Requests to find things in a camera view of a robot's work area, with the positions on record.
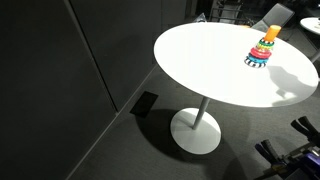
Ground small white round table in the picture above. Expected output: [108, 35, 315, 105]
[299, 17, 320, 64]

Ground red toy ring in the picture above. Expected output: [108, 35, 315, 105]
[249, 47, 272, 60]

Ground yellow toy ring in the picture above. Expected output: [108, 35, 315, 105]
[255, 43, 274, 52]

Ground dark metal rack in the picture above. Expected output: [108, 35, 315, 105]
[209, 0, 245, 24]

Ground green toy ring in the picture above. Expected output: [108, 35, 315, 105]
[258, 38, 275, 48]

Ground white table pedestal base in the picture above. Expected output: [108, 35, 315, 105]
[170, 96, 222, 155]

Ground black floor plate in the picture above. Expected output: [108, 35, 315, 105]
[129, 91, 159, 119]

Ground colourful ring stacking toy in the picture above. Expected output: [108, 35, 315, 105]
[243, 56, 267, 69]

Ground grey chair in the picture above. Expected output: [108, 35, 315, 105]
[251, 3, 296, 33]

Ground black clamp handles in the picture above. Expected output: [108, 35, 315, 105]
[254, 139, 288, 166]
[290, 115, 320, 148]

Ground orange stacking toy stand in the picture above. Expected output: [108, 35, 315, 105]
[264, 24, 283, 43]

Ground blue toy ring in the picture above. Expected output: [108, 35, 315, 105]
[247, 53, 269, 65]

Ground purple handled tool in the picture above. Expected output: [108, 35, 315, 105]
[299, 149, 320, 175]

